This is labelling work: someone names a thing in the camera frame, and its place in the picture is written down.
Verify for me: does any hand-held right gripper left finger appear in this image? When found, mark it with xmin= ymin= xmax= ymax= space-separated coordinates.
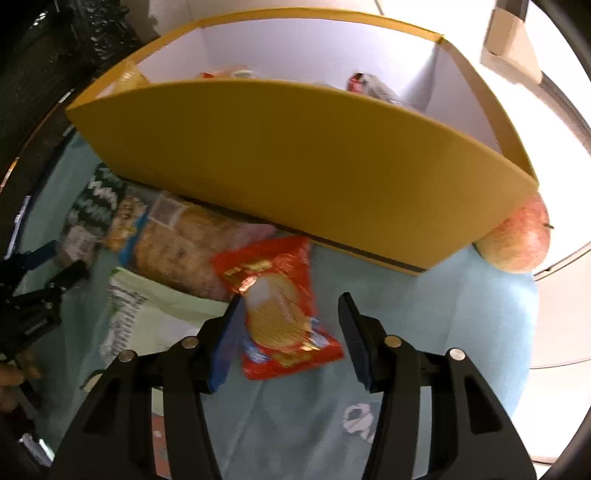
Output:
xmin=48 ymin=295 xmax=243 ymax=480

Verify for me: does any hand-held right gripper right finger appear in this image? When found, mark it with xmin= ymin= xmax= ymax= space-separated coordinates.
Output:
xmin=337 ymin=292 xmax=536 ymax=480

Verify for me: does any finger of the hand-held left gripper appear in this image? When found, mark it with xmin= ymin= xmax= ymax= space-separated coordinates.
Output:
xmin=21 ymin=240 xmax=58 ymax=268
xmin=44 ymin=260 xmax=90 ymax=296

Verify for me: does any orange red cracker pouch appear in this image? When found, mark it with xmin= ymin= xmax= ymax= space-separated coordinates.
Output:
xmin=211 ymin=235 xmax=345 ymax=380

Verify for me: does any pile of mixed snack packets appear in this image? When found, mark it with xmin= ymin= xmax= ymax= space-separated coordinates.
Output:
xmin=55 ymin=194 xmax=282 ymax=370

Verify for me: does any yellow cardboard box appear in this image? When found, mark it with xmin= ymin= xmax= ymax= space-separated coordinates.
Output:
xmin=65 ymin=9 xmax=541 ymax=277

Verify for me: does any red silver snack packet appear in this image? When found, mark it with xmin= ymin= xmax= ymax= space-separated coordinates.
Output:
xmin=347 ymin=71 xmax=416 ymax=109

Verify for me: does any white orange snack packet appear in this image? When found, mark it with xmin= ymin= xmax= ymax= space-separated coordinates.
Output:
xmin=194 ymin=68 xmax=257 ymax=80

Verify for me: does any person's left hand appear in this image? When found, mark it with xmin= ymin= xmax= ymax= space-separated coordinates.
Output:
xmin=0 ymin=351 xmax=42 ymax=411

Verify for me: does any light blue printed blanket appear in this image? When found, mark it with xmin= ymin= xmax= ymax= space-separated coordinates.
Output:
xmin=18 ymin=124 xmax=541 ymax=480

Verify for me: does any dark carved wooden furniture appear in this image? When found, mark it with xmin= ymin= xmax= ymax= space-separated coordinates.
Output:
xmin=0 ymin=0 xmax=153 ymax=195

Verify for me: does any red yellow apple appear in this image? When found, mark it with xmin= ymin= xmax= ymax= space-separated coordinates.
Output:
xmin=475 ymin=194 xmax=552 ymax=274

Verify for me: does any white cabinet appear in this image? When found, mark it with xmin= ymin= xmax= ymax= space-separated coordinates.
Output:
xmin=531 ymin=249 xmax=591 ymax=462

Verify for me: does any cardboard corner protector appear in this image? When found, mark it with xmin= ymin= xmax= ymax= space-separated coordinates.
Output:
xmin=480 ymin=7 xmax=543 ymax=86

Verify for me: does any framed lotus painting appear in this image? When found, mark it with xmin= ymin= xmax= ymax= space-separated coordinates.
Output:
xmin=496 ymin=0 xmax=591 ymax=130

